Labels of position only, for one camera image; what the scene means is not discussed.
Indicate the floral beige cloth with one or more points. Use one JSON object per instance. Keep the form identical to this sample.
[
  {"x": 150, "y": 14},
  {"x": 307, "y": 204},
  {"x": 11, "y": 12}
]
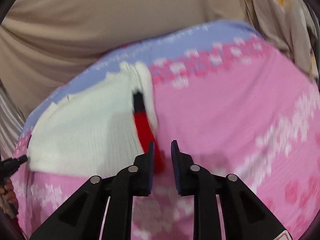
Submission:
[{"x": 287, "y": 25}]

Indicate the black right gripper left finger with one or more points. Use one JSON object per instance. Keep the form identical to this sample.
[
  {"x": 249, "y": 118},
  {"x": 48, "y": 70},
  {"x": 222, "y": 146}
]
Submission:
[{"x": 102, "y": 208}]

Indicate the beige curtain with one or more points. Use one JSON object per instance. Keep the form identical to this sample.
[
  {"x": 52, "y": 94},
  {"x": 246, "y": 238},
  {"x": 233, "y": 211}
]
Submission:
[{"x": 45, "y": 43}]

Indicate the white knit sweater striped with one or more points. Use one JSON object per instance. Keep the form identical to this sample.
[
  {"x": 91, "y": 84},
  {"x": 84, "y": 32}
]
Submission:
[{"x": 93, "y": 132}]

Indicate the grey pleated curtain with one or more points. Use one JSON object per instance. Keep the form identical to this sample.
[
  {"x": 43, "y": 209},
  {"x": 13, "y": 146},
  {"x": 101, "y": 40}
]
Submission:
[{"x": 12, "y": 122}]

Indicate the pink floral bedsheet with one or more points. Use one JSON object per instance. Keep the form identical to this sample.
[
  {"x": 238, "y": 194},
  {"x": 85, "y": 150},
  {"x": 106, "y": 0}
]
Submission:
[{"x": 232, "y": 101}]

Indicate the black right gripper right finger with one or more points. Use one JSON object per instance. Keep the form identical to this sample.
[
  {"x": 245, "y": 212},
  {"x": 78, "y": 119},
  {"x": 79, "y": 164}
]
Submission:
[{"x": 224, "y": 207}]

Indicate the person's left hand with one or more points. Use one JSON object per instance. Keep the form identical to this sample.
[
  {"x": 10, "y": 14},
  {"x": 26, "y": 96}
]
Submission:
[{"x": 9, "y": 202}]

